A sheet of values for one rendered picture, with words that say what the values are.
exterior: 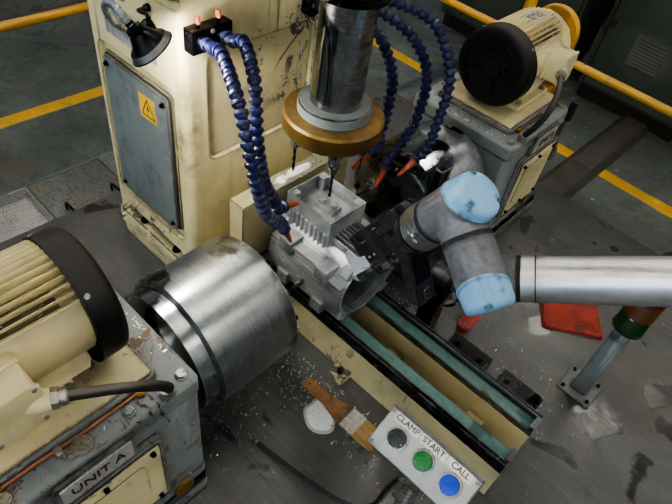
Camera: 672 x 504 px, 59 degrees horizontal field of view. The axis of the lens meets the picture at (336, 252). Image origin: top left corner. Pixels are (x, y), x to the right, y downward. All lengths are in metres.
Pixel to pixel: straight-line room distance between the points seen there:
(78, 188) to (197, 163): 1.20
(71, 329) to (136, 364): 0.14
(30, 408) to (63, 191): 1.63
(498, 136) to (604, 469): 0.74
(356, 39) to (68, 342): 0.58
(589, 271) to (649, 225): 2.54
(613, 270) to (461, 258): 0.24
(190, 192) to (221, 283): 0.29
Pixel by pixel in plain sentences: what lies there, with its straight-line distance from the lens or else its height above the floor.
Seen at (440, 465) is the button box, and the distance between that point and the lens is 0.94.
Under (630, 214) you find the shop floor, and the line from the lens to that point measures 3.49.
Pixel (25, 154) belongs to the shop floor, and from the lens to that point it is 3.23.
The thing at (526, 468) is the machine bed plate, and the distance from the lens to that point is 1.32.
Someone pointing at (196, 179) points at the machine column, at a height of 1.14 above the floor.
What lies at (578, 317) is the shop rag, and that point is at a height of 0.81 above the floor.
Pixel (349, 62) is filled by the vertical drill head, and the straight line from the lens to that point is 0.95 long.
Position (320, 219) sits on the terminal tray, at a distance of 1.12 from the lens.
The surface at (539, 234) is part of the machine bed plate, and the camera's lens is 1.78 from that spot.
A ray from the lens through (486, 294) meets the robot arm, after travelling 0.82.
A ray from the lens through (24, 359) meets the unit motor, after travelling 0.76.
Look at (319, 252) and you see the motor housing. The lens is 1.15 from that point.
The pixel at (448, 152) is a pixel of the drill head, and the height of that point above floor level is 1.16.
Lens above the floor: 1.90
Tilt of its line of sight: 46 degrees down
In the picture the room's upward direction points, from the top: 11 degrees clockwise
